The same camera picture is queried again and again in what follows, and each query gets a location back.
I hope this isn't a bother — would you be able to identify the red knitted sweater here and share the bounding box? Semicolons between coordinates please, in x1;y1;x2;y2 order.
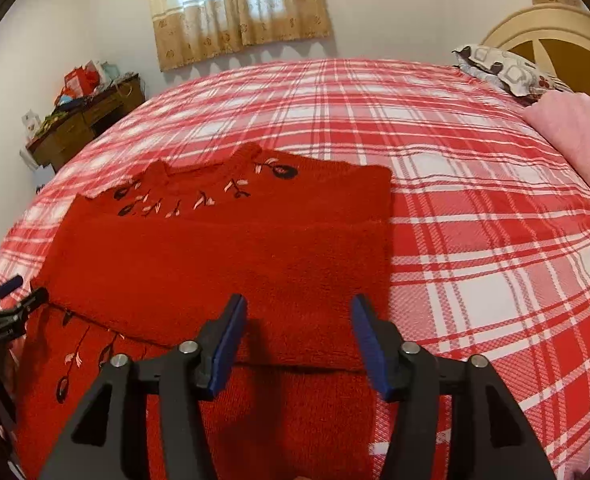
16;144;391;479

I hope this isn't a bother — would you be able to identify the red white plaid bedspread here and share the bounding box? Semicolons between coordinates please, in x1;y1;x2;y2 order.
0;60;590;479

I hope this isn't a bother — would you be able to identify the brown wooden desk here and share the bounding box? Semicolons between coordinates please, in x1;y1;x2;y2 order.
26;73;145;172

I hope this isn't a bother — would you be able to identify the red gift bag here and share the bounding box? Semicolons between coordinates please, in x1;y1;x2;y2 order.
64;67;100;99

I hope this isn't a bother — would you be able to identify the pink floral blanket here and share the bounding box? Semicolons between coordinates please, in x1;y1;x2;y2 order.
522;91;590;188

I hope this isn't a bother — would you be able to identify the grey white patterned pillow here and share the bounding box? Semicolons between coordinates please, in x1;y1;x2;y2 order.
452;44;572;103

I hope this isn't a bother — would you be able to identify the beige patterned window curtain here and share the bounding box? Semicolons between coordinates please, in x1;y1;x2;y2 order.
148;0;332;72

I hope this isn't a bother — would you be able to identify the cream wooden headboard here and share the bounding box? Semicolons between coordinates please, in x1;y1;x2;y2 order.
482;3;590;96

